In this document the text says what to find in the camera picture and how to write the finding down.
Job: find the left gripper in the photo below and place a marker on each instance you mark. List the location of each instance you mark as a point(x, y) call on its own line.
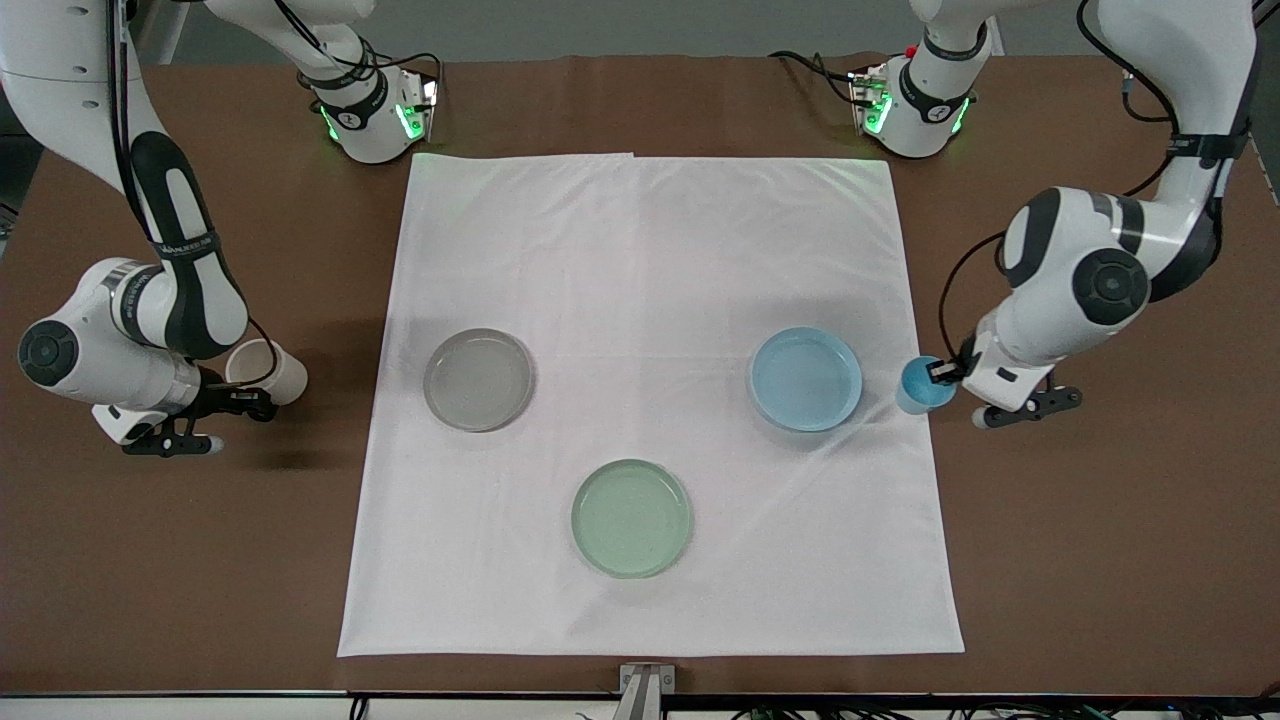
point(962, 358)

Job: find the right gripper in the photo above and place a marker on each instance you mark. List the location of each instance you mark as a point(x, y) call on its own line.
point(216, 397)

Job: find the blue cup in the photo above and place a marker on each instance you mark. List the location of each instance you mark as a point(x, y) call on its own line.
point(915, 392)

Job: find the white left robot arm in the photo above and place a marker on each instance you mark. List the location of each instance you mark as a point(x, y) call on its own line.
point(1200, 60)

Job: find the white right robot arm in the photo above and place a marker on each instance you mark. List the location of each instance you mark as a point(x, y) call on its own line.
point(60, 90)

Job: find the blue plate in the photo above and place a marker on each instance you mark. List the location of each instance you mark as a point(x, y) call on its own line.
point(806, 379)

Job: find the gray plate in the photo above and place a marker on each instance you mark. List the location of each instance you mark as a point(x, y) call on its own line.
point(478, 380)

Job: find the green plate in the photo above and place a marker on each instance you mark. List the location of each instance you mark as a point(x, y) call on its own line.
point(631, 518)

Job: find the white cloth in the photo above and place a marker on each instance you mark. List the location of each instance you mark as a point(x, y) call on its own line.
point(650, 400)

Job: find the metal table edge bracket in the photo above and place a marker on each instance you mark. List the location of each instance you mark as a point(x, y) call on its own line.
point(646, 685)

